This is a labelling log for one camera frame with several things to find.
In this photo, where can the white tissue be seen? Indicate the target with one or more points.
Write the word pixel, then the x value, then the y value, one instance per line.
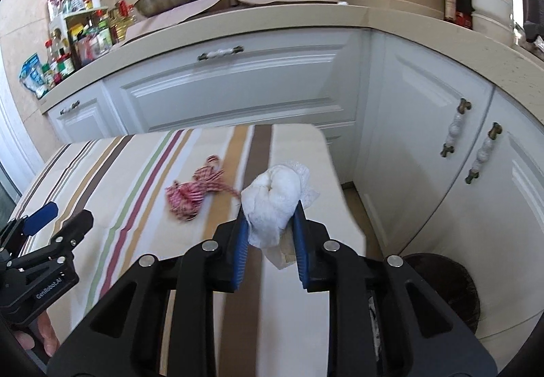
pixel 274 198

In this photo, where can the blue snack bag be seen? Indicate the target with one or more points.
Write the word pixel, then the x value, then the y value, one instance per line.
pixel 32 75

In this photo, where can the black trash bin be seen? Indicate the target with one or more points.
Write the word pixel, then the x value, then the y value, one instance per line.
pixel 446 287

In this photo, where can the red checked ribbon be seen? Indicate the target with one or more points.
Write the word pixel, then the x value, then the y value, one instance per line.
pixel 191 194

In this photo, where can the white door frame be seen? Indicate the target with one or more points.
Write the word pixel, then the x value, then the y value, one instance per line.
pixel 12 139

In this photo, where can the striped tablecloth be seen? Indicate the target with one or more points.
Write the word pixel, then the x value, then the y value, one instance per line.
pixel 127 190

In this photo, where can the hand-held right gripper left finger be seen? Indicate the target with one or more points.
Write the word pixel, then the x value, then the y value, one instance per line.
pixel 240 258

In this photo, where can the person's left hand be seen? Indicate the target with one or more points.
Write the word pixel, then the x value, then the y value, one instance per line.
pixel 49 336

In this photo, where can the white spice rack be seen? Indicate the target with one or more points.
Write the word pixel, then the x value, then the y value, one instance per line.
pixel 57 22

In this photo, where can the beige stone countertop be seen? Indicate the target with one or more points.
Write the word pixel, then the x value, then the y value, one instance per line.
pixel 425 28

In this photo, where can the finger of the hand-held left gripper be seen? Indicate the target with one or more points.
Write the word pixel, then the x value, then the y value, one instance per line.
pixel 76 228
pixel 40 217

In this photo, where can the white crumpled cloth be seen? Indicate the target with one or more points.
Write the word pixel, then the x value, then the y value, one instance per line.
pixel 533 39

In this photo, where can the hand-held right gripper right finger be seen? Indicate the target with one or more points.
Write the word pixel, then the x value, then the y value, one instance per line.
pixel 299 249

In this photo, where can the cluster of condiment bottles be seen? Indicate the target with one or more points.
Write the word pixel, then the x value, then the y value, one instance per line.
pixel 89 41

